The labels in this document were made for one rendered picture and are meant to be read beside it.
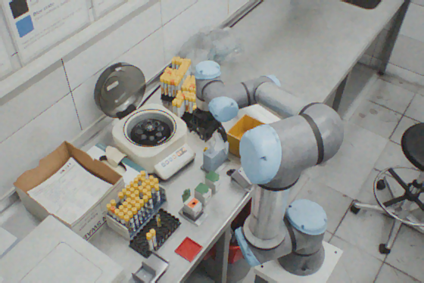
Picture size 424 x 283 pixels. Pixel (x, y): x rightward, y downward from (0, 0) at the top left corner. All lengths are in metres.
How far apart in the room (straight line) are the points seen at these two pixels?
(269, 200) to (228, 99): 0.35
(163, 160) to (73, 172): 0.33
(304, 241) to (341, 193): 1.56
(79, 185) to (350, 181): 1.80
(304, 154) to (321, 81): 1.24
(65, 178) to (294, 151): 0.98
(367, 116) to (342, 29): 1.01
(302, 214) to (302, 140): 0.42
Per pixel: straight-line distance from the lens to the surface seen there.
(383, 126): 3.34
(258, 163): 0.91
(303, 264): 1.44
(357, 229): 2.73
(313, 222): 1.29
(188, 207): 1.53
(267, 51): 2.29
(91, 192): 1.62
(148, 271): 1.45
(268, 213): 1.10
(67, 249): 1.23
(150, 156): 1.62
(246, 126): 1.82
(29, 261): 1.24
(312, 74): 2.18
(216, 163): 1.68
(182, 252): 1.52
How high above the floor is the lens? 2.20
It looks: 48 degrees down
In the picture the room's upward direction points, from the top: 1 degrees clockwise
